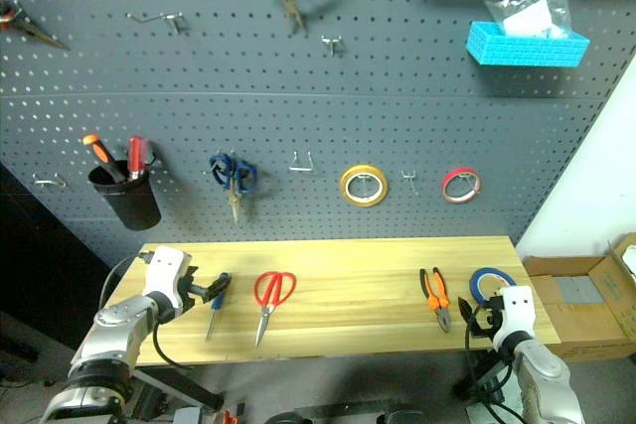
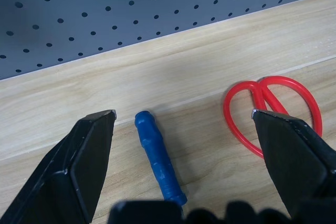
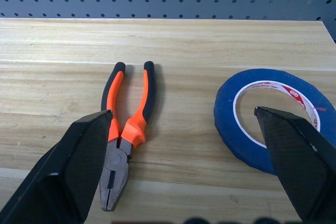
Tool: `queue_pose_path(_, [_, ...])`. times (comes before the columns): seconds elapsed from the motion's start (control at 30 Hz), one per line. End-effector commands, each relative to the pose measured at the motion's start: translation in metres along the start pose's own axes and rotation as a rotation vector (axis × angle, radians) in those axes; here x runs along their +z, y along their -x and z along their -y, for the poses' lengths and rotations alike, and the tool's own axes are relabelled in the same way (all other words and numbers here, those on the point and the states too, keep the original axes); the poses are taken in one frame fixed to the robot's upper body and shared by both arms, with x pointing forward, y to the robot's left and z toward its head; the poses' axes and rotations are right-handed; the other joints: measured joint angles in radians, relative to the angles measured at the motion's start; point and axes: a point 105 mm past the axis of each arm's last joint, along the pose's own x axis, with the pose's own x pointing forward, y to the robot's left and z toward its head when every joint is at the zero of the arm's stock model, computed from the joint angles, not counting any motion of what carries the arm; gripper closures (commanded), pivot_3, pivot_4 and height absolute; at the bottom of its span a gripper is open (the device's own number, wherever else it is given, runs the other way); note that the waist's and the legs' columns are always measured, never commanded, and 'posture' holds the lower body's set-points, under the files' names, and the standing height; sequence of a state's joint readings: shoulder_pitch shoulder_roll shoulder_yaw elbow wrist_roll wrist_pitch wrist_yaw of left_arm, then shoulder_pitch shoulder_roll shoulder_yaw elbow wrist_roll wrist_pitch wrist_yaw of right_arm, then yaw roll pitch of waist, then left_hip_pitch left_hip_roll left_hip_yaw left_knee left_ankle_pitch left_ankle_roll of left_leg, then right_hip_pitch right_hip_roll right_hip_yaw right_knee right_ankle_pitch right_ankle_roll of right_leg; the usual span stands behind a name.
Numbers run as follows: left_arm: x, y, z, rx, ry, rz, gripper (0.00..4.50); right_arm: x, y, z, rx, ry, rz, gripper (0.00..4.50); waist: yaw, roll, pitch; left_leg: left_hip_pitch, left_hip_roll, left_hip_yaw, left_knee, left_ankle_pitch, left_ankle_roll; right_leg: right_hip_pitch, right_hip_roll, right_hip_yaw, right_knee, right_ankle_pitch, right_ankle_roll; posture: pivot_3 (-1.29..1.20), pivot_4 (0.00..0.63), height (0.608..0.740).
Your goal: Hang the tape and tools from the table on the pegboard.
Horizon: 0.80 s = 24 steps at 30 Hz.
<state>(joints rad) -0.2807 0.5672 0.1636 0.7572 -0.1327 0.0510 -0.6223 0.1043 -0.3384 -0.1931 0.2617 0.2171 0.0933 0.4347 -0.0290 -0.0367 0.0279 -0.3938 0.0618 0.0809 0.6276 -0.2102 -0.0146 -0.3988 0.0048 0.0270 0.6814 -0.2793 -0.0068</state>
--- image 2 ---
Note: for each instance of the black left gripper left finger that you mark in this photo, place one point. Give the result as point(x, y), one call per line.
point(65, 171)

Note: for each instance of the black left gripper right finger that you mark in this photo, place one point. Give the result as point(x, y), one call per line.
point(294, 155)

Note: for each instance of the grey pegboard panel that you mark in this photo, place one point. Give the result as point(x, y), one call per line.
point(131, 16)

